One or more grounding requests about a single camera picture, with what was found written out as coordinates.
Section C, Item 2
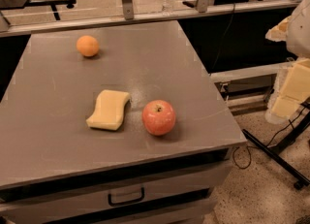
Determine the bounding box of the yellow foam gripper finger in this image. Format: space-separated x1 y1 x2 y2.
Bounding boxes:
271 58 310 118
265 17 290 42

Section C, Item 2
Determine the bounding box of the red apple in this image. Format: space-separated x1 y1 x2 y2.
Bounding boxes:
141 100 176 136

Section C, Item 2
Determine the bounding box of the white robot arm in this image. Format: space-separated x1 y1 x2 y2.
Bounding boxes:
265 0 310 122

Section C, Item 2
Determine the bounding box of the black table stand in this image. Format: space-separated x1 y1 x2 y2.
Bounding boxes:
242 112 310 190

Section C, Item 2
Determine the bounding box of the yellow sponge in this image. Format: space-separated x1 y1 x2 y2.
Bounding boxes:
86 90 130 131

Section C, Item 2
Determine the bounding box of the orange fruit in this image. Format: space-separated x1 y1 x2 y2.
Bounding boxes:
77 36 99 57

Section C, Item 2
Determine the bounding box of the black cable on floor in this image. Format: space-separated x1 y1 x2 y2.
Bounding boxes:
232 105 309 171

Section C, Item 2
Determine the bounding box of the grey drawer with black handle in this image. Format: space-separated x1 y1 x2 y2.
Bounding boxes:
0 160 232 224

